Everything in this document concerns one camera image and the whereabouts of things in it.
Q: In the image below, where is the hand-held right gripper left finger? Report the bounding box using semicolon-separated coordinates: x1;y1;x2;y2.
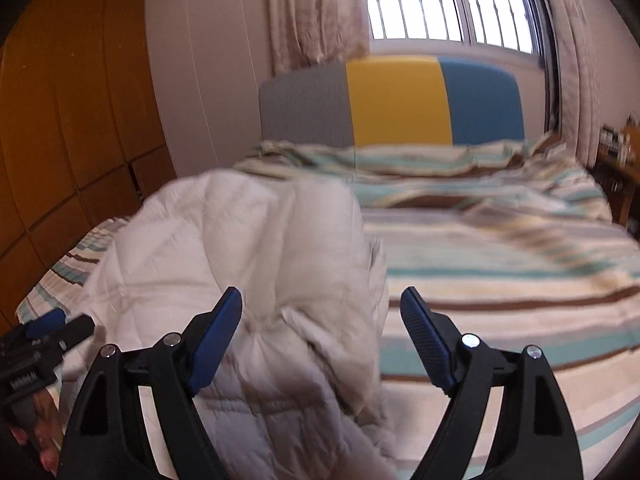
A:
59;286;243;480

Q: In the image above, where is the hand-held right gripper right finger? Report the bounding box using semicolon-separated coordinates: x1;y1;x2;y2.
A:
400;286;583;480

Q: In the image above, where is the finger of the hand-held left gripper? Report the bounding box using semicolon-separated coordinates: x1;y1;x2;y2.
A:
47;314;96;350
24;308;67;339

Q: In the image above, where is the white puffer jacket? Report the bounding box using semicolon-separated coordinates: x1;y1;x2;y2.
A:
60;167;401;480

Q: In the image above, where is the person's left hand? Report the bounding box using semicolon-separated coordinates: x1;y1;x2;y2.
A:
9;387;68;477

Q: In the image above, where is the striped bed blanket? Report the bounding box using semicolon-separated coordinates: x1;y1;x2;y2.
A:
17;132;640;480

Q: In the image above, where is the wooden wardrobe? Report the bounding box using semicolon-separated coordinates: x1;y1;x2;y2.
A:
0;0;177;337

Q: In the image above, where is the grey yellow blue headboard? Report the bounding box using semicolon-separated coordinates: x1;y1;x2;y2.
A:
258;55;526;150

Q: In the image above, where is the wooden side table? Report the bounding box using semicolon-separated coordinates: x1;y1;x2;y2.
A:
592;115;640;241

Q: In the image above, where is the pink patterned curtain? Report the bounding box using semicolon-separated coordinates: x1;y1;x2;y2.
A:
265;0;372;78
532;0;623;173

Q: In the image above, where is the window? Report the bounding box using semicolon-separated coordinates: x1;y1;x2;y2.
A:
360;0;557;68

